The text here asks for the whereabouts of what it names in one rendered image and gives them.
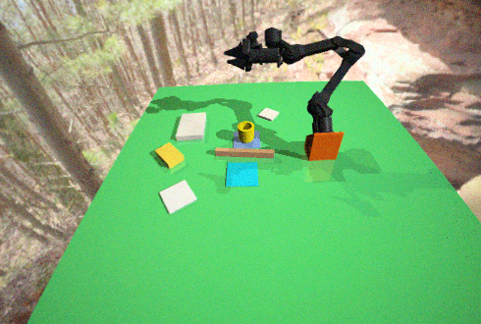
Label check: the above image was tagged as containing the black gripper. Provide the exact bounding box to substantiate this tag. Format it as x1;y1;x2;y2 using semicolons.
224;38;266;72

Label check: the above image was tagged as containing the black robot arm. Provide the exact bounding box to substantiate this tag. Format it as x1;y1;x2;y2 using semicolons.
246;27;365;134

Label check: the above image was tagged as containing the yellow rectangular block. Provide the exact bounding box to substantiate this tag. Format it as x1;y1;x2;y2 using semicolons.
154;142;185;169

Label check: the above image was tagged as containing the yellow cup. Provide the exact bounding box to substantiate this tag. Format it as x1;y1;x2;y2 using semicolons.
238;121;254;143

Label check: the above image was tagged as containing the brown wooden beam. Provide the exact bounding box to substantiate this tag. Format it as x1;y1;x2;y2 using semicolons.
215;147;275;158

